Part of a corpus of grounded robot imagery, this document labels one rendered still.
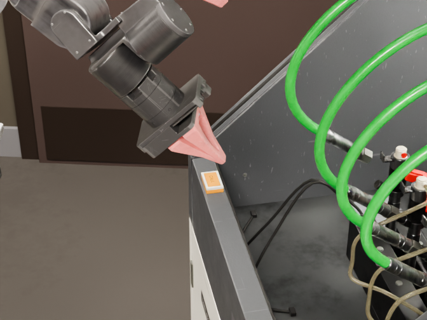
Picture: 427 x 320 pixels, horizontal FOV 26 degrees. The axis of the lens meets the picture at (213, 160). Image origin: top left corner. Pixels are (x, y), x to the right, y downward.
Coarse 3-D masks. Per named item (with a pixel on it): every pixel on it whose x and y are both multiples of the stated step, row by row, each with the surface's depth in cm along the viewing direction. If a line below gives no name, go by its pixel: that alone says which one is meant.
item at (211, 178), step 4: (212, 172) 161; (208, 176) 160; (212, 176) 160; (216, 176) 160; (208, 180) 159; (212, 180) 159; (216, 180) 159; (204, 184) 159; (208, 184) 158; (212, 184) 158; (216, 184) 158; (208, 192) 158; (212, 192) 158; (216, 192) 158
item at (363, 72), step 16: (416, 32) 116; (384, 48) 116; (400, 48) 116; (368, 64) 117; (352, 80) 118; (336, 96) 119; (336, 112) 120; (320, 128) 121; (320, 144) 122; (320, 160) 123; (352, 192) 127; (384, 208) 130
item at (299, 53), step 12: (348, 0) 120; (336, 12) 121; (324, 24) 121; (312, 36) 122; (300, 48) 123; (300, 60) 124; (288, 72) 125; (288, 84) 126; (288, 96) 127; (300, 108) 128; (300, 120) 129; (312, 132) 131
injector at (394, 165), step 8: (392, 152) 137; (400, 160) 136; (392, 168) 137; (376, 184) 139; (392, 192) 139; (400, 192) 139; (392, 200) 140; (400, 200) 141; (392, 224) 143; (392, 248) 145
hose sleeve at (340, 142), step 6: (330, 132) 131; (330, 138) 132; (336, 138) 132; (342, 138) 133; (330, 144) 133; (336, 144) 132; (342, 144) 132; (348, 144) 133; (342, 150) 134; (348, 150) 133; (360, 156) 134
